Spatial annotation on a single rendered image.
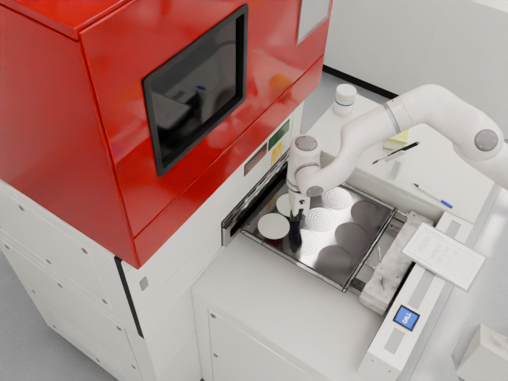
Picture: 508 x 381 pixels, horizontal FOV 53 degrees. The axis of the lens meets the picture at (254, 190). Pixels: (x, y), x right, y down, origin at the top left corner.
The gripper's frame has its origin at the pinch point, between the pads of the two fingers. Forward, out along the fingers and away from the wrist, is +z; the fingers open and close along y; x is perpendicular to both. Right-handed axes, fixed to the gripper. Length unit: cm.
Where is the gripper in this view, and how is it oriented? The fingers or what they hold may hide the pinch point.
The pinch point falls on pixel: (295, 215)
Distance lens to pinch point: 162.2
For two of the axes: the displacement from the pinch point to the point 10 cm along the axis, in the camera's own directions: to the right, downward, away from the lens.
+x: -9.9, 0.7, -1.0
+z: -0.3, 6.5, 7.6
